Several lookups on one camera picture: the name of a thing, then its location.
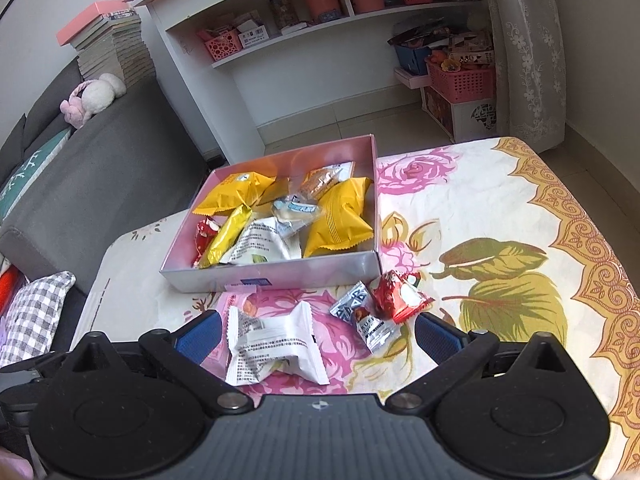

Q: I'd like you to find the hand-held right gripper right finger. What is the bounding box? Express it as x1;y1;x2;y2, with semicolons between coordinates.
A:
387;312;576;415

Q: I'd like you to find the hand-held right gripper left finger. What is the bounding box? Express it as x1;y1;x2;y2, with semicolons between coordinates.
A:
65;310;251;415

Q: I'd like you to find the white printed snack packet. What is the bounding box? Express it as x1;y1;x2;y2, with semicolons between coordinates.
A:
225;302;331;387
218;217;301;266

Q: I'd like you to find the narrow shiny yellow packet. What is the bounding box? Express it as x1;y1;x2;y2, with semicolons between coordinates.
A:
197;204;253;270

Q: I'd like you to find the large red snack packet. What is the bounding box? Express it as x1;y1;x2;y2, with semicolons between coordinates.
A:
192;216;221;263

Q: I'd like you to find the pink cardboard box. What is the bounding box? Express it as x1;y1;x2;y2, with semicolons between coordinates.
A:
159;133;382;295

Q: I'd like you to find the yellow snack packet with logo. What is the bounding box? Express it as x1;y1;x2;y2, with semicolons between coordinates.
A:
192;171;277;216

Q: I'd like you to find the clear-wrapped white snack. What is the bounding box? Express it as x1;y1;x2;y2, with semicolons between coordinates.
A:
270;195;323;238

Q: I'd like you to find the golden brown snack packet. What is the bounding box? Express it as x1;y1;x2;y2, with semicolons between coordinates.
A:
252;177;306;208

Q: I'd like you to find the clear packet brown snack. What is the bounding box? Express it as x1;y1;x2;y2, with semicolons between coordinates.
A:
299;161;356;200

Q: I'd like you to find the pink snack packet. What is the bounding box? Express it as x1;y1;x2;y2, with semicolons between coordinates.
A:
225;282;271;318

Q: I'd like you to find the small red wrapped candy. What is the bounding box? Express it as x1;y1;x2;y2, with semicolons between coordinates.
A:
372;270;436;325

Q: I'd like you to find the grey checked cushion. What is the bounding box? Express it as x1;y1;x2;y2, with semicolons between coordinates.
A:
0;270;77;368

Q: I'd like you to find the blue silver wrapped candy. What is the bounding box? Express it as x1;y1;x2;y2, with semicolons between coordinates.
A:
329;282;401;353

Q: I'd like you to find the red cloth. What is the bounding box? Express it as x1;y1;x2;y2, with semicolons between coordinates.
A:
0;265;21;311

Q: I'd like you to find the plain yellow snack packet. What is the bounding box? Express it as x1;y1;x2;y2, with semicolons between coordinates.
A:
302;177;376;258

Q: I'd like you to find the grey sofa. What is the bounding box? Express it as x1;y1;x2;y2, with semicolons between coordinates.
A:
0;55;221;291

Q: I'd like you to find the teal cushion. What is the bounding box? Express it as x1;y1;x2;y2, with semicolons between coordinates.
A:
0;127;73;221

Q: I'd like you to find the white shelf unit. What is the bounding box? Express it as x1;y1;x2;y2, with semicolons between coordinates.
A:
132;0;496;161

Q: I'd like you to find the large pink basket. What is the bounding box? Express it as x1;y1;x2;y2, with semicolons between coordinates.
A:
425;57;496;103

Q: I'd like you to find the white plush toy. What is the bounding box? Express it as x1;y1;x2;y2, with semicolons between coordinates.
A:
60;72;128;130

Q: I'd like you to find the small pink perforated basket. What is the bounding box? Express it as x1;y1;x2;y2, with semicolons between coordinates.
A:
202;30;243;63

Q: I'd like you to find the lace curtain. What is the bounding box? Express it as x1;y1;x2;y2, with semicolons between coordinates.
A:
487;0;568;153

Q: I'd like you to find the stack of books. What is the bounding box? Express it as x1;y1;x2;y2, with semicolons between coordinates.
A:
72;7;153;86

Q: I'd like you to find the pile of colourful packets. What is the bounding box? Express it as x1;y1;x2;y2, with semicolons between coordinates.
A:
390;15;496;68

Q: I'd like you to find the white labelled box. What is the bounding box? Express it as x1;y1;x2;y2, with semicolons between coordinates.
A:
235;22;271;46

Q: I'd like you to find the clear jar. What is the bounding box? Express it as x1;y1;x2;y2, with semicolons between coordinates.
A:
270;0;306;31

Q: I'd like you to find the small pink pot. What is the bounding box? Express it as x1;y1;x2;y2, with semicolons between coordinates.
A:
302;0;343;21

